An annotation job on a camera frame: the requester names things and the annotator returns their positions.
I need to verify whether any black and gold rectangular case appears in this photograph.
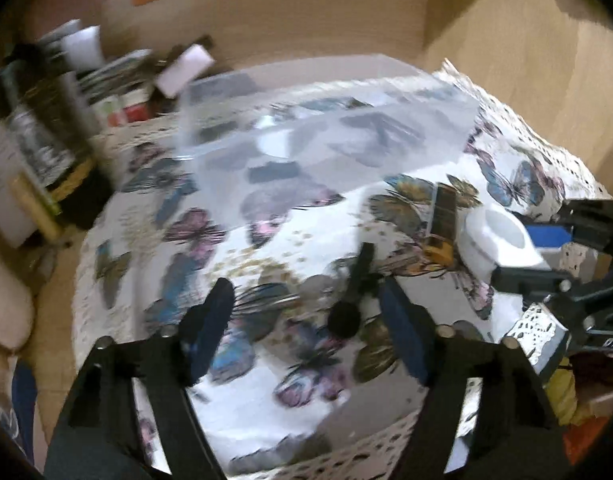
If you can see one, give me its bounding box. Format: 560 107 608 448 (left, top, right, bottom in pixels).
423 183 460 266

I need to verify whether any white cup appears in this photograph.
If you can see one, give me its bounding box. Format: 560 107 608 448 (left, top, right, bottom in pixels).
460 206 545 279

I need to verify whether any black makeup brush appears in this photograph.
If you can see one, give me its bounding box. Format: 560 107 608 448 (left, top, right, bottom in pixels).
326 242 377 338

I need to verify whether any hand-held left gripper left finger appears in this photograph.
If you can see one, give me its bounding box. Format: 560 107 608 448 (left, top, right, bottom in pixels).
44 277 237 480

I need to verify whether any woven basket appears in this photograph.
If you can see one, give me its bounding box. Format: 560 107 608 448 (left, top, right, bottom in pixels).
45 157 96 207

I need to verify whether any white cushion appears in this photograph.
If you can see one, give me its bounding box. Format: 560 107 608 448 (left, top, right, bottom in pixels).
0 242 37 352

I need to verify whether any butterfly print tablecloth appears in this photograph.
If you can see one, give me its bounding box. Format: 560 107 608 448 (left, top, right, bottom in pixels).
70 57 613 477

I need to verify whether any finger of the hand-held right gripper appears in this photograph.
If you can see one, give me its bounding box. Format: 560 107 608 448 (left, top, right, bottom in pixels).
490 265 613 313
526 199 613 256

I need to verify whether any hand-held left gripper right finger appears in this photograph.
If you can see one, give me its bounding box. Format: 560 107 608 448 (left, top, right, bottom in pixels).
379 276 575 480

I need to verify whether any stack of books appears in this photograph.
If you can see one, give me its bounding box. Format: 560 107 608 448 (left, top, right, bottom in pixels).
80 49 160 128

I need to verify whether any white cardboard box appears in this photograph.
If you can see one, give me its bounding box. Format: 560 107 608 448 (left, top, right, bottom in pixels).
153 44 216 99

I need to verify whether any white paper bag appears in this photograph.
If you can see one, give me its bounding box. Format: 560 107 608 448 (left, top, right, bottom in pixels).
0 110 62 248

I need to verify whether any clear plastic storage box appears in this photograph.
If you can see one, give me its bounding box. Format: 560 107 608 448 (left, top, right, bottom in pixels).
175 53 483 248

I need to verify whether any yellow cloth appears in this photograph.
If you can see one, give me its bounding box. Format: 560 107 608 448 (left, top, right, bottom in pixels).
542 359 583 427

